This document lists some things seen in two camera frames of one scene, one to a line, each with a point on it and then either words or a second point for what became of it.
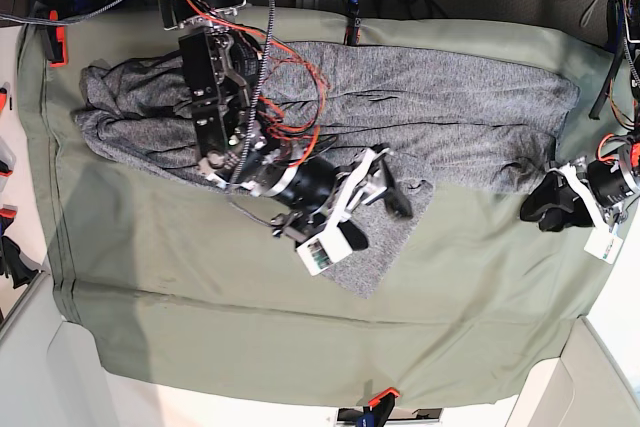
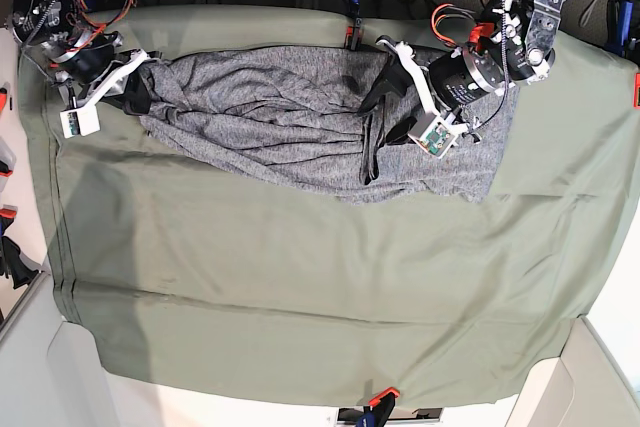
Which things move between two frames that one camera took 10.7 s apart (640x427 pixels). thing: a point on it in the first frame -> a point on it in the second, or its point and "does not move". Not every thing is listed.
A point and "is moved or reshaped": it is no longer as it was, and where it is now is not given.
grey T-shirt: [423, 117] is moved or reshaped
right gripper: [607, 185] -> [449, 82]
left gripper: [323, 196] -> [89, 71]
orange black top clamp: [353, 27] does not move
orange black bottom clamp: [379, 408] does not move
